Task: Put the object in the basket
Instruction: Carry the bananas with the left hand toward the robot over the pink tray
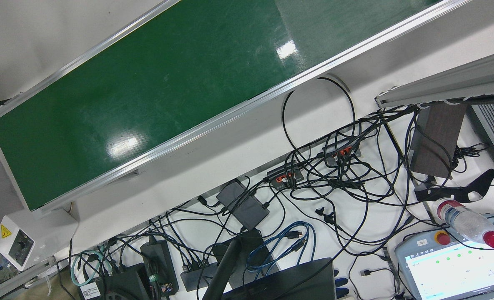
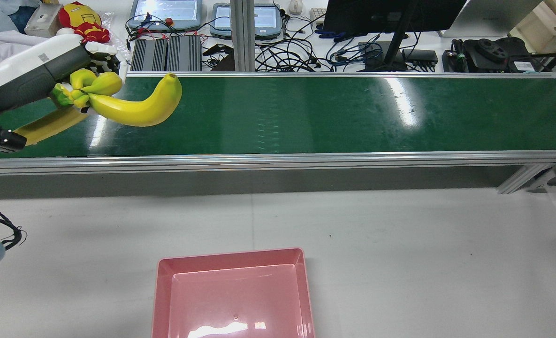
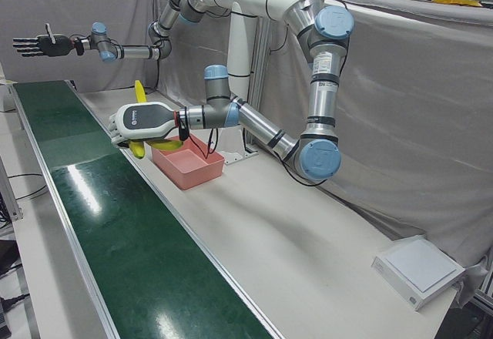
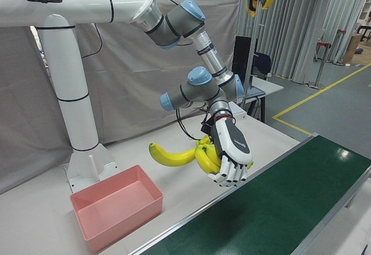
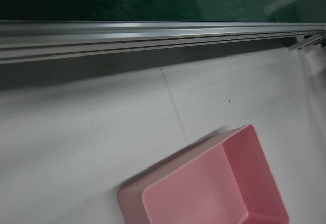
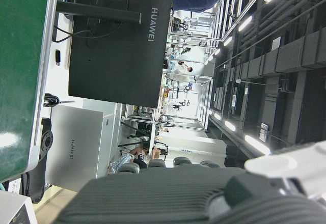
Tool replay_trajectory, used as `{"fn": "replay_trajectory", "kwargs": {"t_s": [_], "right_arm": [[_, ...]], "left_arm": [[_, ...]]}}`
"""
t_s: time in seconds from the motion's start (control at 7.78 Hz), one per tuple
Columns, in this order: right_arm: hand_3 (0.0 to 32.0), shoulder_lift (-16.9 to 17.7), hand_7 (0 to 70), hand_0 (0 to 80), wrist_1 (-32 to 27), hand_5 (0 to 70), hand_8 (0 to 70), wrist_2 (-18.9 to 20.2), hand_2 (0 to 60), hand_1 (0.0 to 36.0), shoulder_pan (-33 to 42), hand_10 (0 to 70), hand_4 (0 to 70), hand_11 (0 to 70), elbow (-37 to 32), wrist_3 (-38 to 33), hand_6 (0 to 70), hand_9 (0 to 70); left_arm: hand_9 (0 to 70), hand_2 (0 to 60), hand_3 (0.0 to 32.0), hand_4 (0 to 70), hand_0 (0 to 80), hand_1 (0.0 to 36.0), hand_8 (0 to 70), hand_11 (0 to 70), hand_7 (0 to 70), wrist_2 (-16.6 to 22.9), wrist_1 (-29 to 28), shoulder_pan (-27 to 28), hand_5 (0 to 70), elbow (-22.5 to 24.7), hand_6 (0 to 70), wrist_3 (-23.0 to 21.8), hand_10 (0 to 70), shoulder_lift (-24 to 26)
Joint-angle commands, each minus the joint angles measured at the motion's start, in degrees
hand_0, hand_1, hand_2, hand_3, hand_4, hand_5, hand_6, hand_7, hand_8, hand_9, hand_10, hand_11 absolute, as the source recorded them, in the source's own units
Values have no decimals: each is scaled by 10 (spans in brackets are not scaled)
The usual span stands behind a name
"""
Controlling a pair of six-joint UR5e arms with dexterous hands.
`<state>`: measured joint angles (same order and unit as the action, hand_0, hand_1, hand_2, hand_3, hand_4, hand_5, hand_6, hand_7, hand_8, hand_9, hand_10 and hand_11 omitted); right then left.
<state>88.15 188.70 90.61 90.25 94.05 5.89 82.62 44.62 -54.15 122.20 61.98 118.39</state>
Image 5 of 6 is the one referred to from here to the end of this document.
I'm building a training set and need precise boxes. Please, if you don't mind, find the pink plastic basket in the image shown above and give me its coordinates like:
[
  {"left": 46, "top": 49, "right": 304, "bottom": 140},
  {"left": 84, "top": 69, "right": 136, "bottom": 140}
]
[{"left": 117, "top": 123, "right": 290, "bottom": 224}]

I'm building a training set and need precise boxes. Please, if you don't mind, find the green conveyor belt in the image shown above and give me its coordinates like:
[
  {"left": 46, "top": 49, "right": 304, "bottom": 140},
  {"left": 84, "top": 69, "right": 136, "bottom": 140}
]
[{"left": 0, "top": 0, "right": 326, "bottom": 66}]

